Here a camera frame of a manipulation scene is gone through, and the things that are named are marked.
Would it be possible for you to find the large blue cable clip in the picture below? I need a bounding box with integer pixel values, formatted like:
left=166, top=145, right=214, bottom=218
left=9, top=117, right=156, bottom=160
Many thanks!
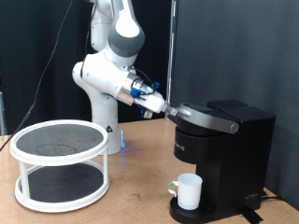
left=130, top=88, right=148, bottom=99

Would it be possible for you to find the black camera cable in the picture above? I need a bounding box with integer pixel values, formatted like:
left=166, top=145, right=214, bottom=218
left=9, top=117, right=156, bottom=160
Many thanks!
left=0, top=0, right=157, bottom=152

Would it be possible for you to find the white two-tier turntable stand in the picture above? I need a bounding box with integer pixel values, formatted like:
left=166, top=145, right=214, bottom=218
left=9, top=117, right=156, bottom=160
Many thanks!
left=8, top=119, right=110, bottom=214

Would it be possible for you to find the white mug with green tape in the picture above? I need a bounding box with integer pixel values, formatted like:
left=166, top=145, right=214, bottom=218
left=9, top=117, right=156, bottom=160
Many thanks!
left=167, top=173, right=204, bottom=211

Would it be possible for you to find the grey metal post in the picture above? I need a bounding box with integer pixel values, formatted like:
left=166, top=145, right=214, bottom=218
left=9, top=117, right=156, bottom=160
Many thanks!
left=0, top=74, right=7, bottom=136

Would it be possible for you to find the black Keurig coffee machine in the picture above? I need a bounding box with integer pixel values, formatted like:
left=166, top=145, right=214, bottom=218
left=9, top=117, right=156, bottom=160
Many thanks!
left=169, top=99, right=277, bottom=224

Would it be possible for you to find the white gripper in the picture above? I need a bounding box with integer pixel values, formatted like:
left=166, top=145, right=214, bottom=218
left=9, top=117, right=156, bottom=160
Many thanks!
left=133, top=90, right=179, bottom=117

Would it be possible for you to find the black power cord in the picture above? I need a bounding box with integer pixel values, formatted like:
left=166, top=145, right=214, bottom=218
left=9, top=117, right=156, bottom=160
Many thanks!
left=261, top=189, right=283, bottom=201

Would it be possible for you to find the black curtain backdrop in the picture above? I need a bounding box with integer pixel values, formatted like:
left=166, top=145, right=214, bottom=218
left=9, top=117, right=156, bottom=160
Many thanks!
left=0, top=0, right=173, bottom=136

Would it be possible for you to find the black tape strip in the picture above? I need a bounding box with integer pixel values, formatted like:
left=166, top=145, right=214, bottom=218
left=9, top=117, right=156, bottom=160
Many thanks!
left=237, top=204, right=264, bottom=224

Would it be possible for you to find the grey fabric backdrop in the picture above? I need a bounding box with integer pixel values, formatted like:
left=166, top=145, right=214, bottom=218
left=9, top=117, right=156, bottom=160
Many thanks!
left=167, top=0, right=299, bottom=211

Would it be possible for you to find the wrist camera on blue mount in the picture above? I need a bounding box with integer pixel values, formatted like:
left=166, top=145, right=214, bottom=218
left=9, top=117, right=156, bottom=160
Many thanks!
left=138, top=105, right=154, bottom=120

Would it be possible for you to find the silver vertical pole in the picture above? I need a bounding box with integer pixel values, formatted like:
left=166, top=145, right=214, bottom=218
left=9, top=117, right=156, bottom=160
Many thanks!
left=165, top=0, right=178, bottom=105

